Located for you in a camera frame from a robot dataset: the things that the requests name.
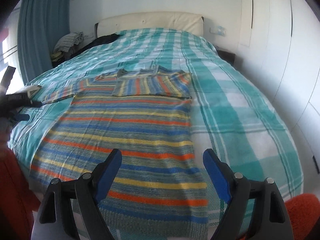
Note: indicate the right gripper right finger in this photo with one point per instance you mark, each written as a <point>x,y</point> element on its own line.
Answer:
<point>269,220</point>

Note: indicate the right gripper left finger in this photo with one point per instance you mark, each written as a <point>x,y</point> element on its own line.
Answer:
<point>55,218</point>

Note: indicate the striped knit sweater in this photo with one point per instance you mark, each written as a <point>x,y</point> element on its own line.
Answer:
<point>158,190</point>

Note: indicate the orange fleece clothing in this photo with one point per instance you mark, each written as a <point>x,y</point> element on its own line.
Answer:
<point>18,202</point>

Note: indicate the pile of clothes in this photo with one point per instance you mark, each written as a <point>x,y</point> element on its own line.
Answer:
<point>66,47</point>

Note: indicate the white patterned pillow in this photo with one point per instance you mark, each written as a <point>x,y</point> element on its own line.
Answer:
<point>31,90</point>

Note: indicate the teal curtain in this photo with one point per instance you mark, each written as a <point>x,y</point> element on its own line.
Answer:
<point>41,24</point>

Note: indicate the black garment on bed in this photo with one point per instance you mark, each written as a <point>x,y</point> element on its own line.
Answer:
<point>107,39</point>

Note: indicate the teal checked bed cover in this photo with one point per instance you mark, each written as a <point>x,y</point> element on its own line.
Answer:
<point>228,113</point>

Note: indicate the white wardrobe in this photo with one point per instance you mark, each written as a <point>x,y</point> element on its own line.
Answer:
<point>279,52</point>

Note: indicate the cream padded headboard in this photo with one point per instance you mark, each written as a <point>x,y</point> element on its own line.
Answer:
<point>184,21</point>

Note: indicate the white wall socket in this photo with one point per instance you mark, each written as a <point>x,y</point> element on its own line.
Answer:
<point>219,30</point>

